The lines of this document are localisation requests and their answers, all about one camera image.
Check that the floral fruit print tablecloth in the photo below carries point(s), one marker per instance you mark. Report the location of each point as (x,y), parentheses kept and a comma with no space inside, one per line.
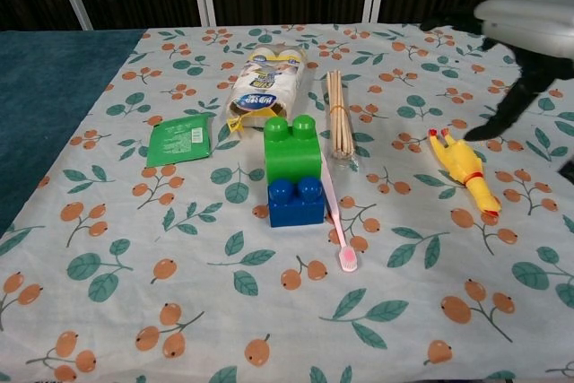
(287,230)

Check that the bundle of wooden sticks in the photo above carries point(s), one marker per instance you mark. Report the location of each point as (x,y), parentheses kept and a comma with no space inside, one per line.
(339,118)

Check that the green sachet packet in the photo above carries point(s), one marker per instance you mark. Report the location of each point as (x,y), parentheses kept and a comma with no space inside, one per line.
(180,139)

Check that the blue building block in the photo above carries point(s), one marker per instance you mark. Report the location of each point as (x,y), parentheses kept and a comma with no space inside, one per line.
(293,203)

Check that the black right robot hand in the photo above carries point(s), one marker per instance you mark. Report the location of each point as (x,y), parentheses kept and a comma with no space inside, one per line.
(515,69)

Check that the yellow rubber chicken toy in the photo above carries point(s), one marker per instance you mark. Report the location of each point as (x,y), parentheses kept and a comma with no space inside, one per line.
(462,163)

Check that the pink toothbrush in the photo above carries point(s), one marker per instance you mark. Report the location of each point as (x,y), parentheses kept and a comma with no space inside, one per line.
(336,217)

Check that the teal fabric cover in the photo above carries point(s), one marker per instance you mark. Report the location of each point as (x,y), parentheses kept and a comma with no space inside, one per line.
(49,109)

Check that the white paper cup pack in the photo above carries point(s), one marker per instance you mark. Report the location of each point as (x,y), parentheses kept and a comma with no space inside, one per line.
(264,82)

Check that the green building block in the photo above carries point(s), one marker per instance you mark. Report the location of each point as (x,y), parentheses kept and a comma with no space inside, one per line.
(291,154)

